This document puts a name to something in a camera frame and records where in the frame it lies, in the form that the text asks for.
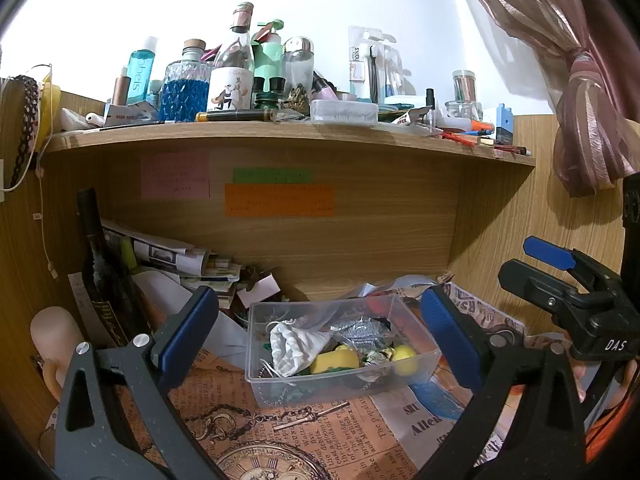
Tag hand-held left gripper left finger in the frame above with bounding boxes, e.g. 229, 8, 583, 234
53, 286, 229, 480

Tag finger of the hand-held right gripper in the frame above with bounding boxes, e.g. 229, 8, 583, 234
497, 258, 596, 334
523, 236, 624, 302

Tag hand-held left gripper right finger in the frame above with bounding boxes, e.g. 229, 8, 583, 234
415, 287, 588, 480

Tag yellow ball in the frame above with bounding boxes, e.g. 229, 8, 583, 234
392, 345, 418, 376

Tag silver glitter pouch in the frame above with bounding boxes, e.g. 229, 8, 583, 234
330, 316, 393, 356

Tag white cloth pouch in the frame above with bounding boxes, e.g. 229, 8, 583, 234
269, 317, 331, 378

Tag yellow sponge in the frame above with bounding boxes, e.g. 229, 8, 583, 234
310, 350, 360, 376

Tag clear plastic container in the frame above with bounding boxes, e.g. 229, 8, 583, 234
246, 292, 443, 408

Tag person's right hand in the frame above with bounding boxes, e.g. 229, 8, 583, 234
571, 360, 590, 403

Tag clear plastic bag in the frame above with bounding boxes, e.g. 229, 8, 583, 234
345, 274, 441, 306

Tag red packet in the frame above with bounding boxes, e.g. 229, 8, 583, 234
367, 296, 401, 318

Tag stack of newspapers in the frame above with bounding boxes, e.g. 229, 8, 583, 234
102, 219, 243, 293

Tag white card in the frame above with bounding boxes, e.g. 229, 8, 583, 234
236, 274, 281, 311

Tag dark wine bottle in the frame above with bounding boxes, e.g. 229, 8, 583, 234
76, 187, 151, 348

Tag small blue box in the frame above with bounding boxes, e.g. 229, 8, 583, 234
495, 103, 515, 143

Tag beige cylinder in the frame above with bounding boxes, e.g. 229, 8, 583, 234
30, 308, 86, 401

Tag pink striped curtain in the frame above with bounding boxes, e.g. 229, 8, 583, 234
445, 0, 640, 198

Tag vintage printed paper mat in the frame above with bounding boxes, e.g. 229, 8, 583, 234
37, 280, 591, 480

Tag pink sticky note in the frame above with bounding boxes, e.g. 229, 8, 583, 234
141, 152, 211, 199

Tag orange sticky note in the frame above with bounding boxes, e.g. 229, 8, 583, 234
224, 183, 335, 218

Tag small glass jar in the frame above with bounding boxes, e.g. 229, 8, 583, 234
444, 100, 483, 122

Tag green sticky note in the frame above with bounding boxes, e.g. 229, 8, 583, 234
232, 167, 312, 184

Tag clear tube with copper foil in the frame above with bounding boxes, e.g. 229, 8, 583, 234
452, 69, 478, 103

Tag dark pen with gold ends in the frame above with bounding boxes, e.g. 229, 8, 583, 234
195, 109, 273, 122

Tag wooden shelf board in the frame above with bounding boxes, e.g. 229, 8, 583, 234
45, 121, 536, 167

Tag white printed carton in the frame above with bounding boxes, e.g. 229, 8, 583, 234
104, 101, 161, 123

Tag toothbrush blister pack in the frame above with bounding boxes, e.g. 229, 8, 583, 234
348, 25, 386, 101
382, 47, 405, 98

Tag glass bottle with blue liquid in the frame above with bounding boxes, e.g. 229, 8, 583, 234
160, 39, 211, 123

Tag clear lidded plastic box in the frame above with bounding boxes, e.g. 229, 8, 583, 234
310, 99, 379, 125

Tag tall clear labelled bottle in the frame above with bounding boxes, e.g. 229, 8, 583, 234
206, 2, 256, 112

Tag brown cosmetic tube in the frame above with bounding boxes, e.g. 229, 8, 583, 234
111, 66, 131, 107

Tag small black binoculars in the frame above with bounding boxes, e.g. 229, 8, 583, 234
252, 76, 287, 109

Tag teal liquid bottle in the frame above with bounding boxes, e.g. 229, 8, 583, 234
126, 36, 160, 106

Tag yellow hanging item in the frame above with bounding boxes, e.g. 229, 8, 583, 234
37, 71, 63, 141

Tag pink nail polish bottle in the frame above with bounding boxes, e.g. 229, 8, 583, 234
312, 72, 338, 101

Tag black lace headband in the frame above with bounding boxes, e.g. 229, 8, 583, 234
7, 74, 41, 191

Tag mint green pump bottle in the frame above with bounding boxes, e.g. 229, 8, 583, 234
251, 20, 285, 81

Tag clear jar with silver lid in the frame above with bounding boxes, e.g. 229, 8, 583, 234
282, 36, 316, 92

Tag white cord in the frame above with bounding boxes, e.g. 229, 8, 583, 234
34, 162, 60, 279

